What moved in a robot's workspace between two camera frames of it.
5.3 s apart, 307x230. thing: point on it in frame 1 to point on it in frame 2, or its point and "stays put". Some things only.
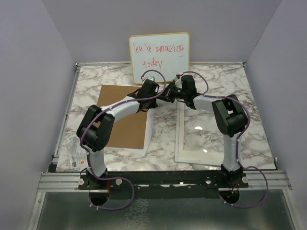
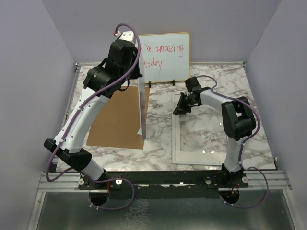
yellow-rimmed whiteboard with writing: (169, 53) stays put
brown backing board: (128, 131) stays put
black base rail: (163, 184) stays put
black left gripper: (153, 105) to (136, 74)
